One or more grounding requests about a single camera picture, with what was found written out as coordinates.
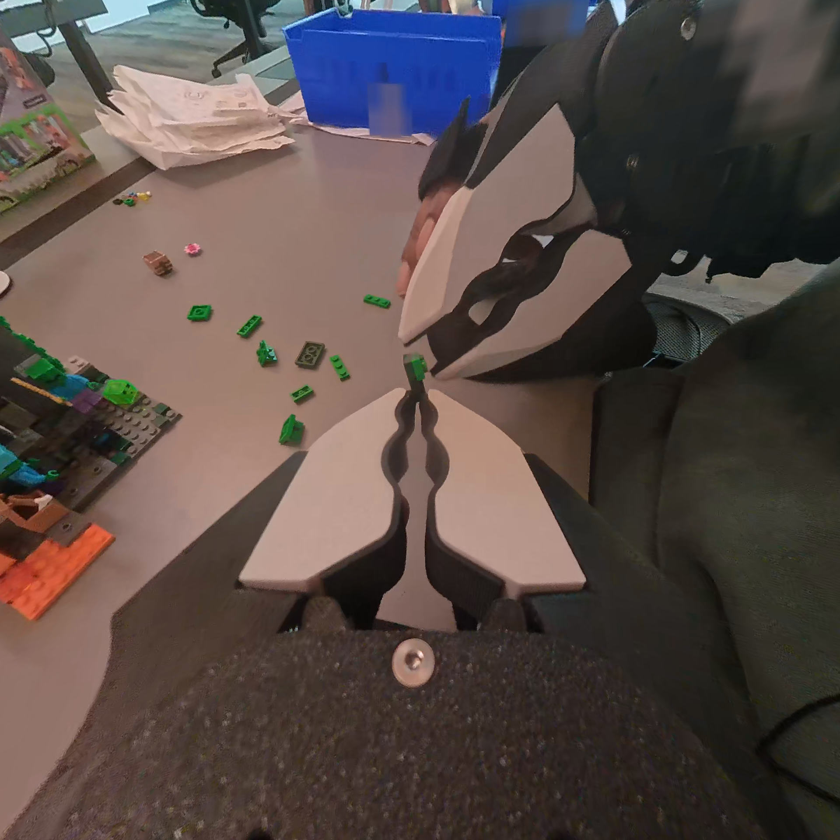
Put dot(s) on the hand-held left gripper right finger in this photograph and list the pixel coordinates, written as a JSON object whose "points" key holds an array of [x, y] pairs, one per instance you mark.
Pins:
{"points": [[505, 518]]}

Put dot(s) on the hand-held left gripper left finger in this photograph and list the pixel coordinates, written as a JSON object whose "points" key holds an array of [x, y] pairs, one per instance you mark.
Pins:
{"points": [[321, 512]]}

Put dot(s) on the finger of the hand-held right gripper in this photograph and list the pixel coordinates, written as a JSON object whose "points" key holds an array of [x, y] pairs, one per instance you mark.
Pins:
{"points": [[499, 210], [564, 302]]}

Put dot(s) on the green bracket brick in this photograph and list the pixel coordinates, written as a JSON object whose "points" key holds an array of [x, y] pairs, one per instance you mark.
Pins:
{"points": [[291, 430]]}

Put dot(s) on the green narrow plate brick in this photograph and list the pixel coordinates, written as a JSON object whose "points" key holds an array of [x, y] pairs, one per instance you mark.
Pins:
{"points": [[249, 326], [377, 301], [302, 394]]}

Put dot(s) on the small green brick piece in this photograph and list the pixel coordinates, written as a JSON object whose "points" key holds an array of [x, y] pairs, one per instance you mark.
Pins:
{"points": [[339, 367]]}

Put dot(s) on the small green brick plate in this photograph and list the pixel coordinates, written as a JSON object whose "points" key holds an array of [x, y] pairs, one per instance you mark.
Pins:
{"points": [[266, 354]]}

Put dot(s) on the toy brick model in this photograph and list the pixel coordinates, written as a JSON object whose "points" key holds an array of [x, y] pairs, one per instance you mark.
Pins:
{"points": [[59, 472]]}

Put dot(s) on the grey desk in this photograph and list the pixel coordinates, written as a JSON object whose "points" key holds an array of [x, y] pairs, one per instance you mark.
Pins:
{"points": [[262, 229]]}

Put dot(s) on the person's right hand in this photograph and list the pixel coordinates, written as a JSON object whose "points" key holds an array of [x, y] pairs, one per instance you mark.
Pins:
{"points": [[423, 226]]}

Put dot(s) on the black chair armrest pad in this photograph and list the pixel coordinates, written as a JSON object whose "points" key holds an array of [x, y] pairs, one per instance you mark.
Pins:
{"points": [[610, 341]]}

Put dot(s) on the black mesh chair seat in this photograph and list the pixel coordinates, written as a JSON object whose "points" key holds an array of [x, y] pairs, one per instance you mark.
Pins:
{"points": [[689, 328]]}

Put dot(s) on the blue plastic bin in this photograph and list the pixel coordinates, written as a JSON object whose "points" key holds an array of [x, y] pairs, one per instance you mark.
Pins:
{"points": [[328, 65]]}

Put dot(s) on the green square tile brick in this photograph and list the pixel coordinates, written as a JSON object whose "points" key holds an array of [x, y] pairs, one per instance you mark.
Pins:
{"points": [[199, 313]]}

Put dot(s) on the brown toy brick head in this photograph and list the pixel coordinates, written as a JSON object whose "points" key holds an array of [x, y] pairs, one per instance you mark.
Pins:
{"points": [[158, 263]]}

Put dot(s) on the white paper bag pile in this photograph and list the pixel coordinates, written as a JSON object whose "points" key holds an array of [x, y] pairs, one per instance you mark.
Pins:
{"points": [[190, 118]]}

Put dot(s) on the cluster of small loose bricks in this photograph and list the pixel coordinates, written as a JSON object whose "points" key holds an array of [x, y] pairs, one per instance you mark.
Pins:
{"points": [[131, 198]]}

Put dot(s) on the white book stand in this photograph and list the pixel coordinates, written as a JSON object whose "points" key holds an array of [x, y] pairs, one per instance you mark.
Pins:
{"points": [[3, 283]]}

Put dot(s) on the green toy set box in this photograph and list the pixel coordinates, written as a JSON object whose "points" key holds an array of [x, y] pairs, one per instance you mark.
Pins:
{"points": [[33, 144]]}

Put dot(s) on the grey wood-edged table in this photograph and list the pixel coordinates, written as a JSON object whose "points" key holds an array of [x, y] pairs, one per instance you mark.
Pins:
{"points": [[52, 10]]}

